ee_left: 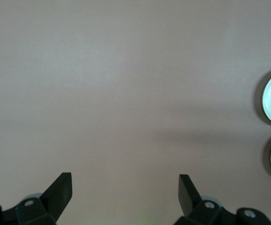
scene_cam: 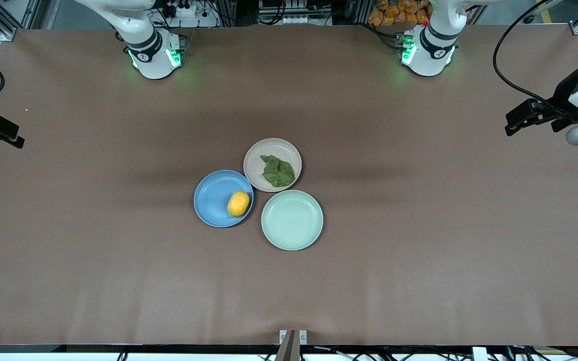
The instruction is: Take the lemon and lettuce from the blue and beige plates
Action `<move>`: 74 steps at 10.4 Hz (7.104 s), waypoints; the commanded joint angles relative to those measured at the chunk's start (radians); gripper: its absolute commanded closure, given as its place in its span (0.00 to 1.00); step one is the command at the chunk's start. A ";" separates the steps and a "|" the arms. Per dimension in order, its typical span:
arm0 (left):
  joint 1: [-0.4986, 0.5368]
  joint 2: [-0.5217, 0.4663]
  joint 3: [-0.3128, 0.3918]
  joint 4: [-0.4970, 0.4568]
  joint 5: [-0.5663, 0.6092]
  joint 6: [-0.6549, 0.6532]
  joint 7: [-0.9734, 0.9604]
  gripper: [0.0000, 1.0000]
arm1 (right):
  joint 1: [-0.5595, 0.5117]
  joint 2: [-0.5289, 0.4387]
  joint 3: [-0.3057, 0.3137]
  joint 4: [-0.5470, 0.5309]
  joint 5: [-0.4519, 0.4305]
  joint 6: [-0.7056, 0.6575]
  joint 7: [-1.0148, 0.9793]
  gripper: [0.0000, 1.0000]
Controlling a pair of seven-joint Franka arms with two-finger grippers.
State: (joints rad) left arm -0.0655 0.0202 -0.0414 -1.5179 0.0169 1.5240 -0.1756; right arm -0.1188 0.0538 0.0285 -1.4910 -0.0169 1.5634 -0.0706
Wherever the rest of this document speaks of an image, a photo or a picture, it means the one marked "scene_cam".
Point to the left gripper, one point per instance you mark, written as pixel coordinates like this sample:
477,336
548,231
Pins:
564,96

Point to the yellow lemon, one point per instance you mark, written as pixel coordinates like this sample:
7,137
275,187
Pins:
239,204

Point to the green lettuce leaf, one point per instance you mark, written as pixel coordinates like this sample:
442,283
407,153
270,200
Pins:
279,171

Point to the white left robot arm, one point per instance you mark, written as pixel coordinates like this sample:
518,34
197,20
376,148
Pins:
432,47

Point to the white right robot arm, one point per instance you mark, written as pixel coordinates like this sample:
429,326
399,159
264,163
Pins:
148,50

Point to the orange packaged goods pile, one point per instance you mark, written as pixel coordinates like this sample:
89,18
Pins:
399,12

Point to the white power strip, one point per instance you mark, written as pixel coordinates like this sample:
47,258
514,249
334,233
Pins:
183,10

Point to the blue plate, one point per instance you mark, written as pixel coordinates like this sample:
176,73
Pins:
214,198

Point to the light green plate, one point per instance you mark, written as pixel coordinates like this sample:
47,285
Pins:
292,219

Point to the beige plate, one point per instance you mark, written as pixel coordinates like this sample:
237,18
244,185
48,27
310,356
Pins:
256,163

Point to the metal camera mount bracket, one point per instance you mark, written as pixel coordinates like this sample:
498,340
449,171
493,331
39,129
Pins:
293,343

